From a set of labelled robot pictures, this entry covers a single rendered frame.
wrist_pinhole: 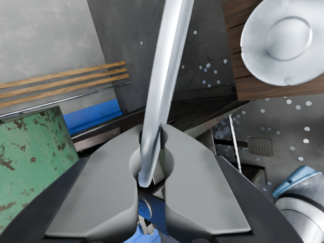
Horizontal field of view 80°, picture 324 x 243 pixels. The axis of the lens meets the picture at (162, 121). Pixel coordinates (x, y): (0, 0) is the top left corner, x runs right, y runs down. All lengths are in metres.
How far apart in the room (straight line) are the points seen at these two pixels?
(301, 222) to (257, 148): 0.66
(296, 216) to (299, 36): 0.50
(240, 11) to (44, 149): 0.75
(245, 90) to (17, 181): 0.76
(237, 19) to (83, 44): 1.63
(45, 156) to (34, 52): 1.61
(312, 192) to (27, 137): 0.61
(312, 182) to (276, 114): 0.69
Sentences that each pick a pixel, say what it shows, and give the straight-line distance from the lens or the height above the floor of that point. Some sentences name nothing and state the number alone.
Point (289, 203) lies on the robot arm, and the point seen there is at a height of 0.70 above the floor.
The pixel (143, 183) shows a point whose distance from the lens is 0.16.
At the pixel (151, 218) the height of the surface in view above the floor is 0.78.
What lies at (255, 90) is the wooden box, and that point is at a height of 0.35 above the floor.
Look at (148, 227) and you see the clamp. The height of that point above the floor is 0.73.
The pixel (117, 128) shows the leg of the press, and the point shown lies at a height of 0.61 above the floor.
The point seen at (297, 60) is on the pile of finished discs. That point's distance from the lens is 0.77.
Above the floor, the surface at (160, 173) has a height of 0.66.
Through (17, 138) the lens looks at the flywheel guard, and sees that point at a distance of 0.45.
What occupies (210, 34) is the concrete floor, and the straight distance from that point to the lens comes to 1.31.
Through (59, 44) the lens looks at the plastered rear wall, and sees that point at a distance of 2.11.
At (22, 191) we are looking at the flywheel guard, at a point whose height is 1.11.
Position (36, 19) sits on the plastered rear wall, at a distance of 2.14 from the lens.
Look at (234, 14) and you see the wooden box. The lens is 0.85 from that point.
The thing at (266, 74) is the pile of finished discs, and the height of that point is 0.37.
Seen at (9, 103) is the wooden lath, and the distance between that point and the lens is 1.70.
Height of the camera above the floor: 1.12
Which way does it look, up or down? 40 degrees down
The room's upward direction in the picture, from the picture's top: 116 degrees counter-clockwise
